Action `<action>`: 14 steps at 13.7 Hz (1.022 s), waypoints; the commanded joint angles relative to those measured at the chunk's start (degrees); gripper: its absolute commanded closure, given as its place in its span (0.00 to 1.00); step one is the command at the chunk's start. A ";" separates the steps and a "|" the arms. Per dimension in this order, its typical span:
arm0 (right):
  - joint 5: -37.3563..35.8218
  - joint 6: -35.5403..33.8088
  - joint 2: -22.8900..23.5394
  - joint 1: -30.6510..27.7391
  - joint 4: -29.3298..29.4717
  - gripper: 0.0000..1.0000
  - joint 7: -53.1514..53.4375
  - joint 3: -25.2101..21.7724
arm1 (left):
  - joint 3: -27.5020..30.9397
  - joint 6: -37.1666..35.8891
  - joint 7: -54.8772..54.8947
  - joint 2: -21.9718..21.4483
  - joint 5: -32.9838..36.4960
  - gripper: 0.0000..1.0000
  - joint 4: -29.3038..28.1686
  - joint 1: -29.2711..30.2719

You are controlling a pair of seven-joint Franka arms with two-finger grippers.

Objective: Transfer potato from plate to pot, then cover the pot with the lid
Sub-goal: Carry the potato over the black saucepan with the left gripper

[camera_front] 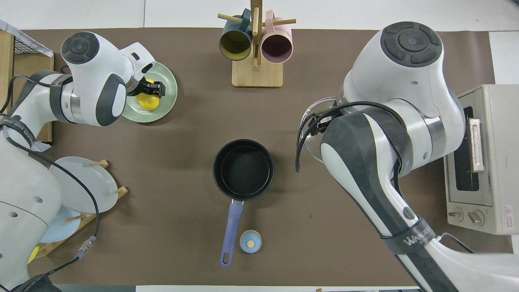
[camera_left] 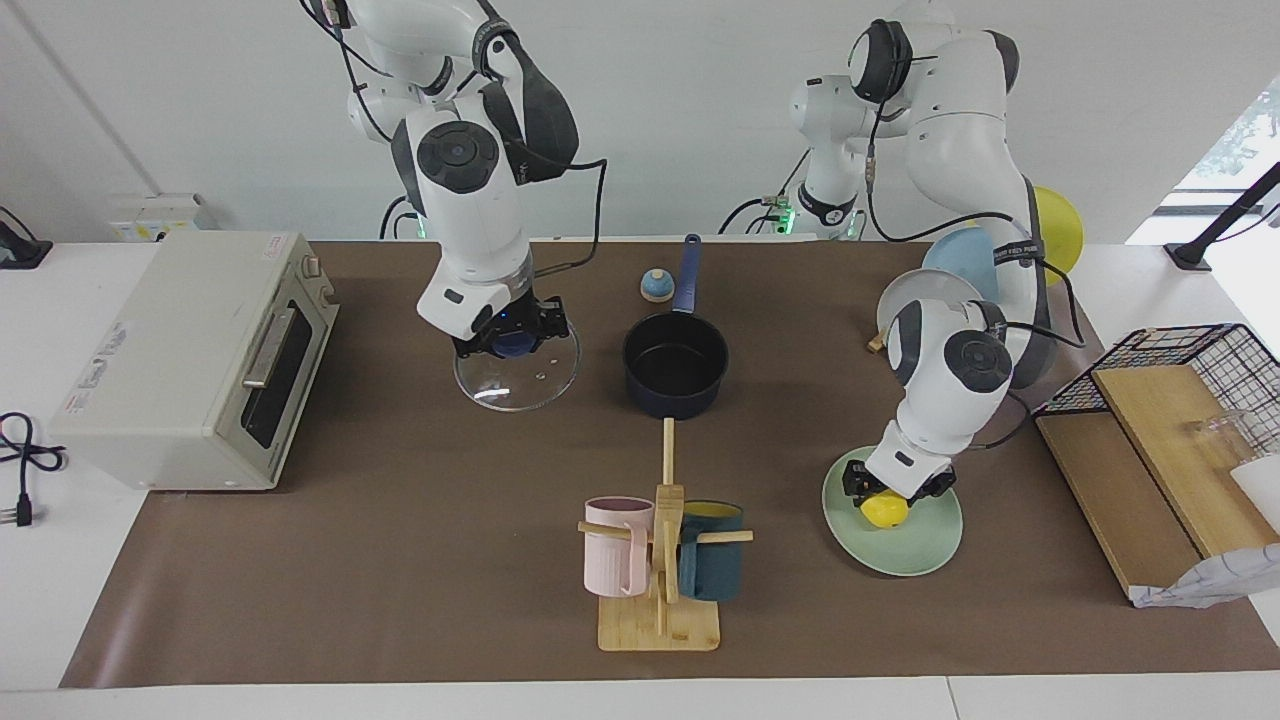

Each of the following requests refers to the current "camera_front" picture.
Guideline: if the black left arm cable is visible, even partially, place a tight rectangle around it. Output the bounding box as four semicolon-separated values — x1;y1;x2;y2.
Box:
0;65;100;292

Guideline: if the light blue plate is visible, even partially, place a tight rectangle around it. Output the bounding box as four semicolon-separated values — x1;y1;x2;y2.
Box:
39;205;81;244

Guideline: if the dark teal mug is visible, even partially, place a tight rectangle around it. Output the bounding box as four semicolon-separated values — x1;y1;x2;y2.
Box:
219;9;253;62

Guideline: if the wooden shelf box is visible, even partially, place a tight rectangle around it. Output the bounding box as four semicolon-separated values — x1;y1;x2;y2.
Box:
0;30;54;146

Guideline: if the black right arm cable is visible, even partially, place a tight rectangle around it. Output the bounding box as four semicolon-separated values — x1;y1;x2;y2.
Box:
295;101;406;203

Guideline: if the glass lid purple knob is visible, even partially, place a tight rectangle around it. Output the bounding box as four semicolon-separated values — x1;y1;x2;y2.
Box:
302;97;345;163

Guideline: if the black pot purple handle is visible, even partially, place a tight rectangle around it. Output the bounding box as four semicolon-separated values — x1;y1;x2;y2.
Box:
213;139;275;268

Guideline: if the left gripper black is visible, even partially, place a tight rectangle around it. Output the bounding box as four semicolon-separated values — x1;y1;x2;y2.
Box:
138;80;165;98

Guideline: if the black wire basket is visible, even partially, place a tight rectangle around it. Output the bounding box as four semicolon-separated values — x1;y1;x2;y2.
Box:
13;34;48;56

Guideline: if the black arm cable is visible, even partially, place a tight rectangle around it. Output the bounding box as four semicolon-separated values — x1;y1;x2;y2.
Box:
0;65;100;292
295;101;406;203

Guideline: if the wooden plate rack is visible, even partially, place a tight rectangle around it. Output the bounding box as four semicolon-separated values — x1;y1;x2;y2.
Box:
32;159;129;259

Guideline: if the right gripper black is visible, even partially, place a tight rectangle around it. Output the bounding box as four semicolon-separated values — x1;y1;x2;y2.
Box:
312;106;337;134

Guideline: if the pale green plate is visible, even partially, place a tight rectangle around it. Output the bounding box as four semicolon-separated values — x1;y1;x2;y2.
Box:
122;61;178;123

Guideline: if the grey plate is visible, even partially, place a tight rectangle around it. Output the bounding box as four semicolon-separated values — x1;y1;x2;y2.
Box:
49;157;119;214

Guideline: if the toaster oven door handle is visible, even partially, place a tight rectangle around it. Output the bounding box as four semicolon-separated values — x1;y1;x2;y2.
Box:
470;118;486;173

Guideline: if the pink mug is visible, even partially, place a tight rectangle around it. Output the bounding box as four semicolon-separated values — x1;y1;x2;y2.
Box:
261;10;294;64

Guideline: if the wooden mug tree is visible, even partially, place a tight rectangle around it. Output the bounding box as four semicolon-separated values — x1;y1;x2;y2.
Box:
218;0;296;88

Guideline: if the white marbled sheet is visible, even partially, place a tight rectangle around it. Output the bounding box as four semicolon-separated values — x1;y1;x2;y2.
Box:
0;19;54;58
30;138;52;153

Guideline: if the brown table mat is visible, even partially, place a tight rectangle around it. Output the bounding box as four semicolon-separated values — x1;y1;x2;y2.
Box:
0;28;496;286

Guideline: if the beige toaster oven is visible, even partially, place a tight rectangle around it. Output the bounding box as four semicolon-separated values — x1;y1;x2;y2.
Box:
444;84;519;236

